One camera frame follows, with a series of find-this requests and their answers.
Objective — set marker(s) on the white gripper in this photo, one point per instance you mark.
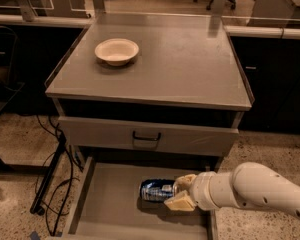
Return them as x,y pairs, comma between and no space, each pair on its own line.
201,187

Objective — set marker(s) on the blue pepsi can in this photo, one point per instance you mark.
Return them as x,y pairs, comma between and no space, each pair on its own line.
156,190

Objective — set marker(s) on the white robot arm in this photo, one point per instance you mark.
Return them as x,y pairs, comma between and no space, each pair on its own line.
250,186

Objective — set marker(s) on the open grey middle drawer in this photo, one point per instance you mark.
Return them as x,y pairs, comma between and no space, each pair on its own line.
108,205

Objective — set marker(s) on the grey drawer cabinet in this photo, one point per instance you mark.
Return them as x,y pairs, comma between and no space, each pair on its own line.
186,73

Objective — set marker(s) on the grey top drawer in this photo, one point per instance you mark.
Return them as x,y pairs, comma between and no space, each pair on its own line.
182,139

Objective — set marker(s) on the black stand leg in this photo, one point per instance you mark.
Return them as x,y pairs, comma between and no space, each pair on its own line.
36,207

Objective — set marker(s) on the white paper bowl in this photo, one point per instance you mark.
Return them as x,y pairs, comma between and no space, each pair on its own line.
116,51

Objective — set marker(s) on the dark chair at left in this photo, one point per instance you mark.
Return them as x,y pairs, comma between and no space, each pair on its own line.
9,86

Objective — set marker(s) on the black drawer handle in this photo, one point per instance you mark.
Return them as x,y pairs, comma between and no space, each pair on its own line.
143,138

